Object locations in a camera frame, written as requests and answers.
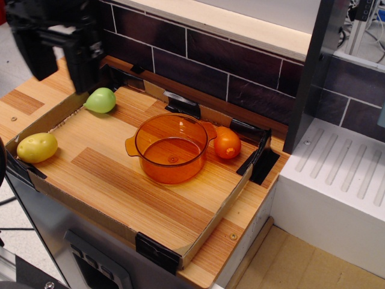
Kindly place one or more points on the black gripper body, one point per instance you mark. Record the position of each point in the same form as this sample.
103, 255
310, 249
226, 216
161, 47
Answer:
28, 19

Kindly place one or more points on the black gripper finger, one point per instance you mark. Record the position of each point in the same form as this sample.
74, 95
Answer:
39, 58
83, 51

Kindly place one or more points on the yellow toy potato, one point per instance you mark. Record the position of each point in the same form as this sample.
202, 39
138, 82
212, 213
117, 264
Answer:
37, 147

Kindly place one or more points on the orange transparent plastic pot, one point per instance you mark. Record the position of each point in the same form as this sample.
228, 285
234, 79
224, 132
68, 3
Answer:
171, 147

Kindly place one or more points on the cardboard fence with black tape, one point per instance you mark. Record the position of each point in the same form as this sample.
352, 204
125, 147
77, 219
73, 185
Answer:
184, 206

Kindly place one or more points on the green toy pear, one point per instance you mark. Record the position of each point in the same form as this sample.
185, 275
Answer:
102, 100

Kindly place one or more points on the orange toy fruit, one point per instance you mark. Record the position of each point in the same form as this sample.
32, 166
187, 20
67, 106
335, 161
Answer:
227, 144

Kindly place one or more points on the grey toy oven front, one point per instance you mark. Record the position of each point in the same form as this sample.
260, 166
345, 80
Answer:
86, 256

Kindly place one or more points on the white toy sink drainboard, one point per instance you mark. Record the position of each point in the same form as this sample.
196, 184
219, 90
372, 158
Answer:
330, 194

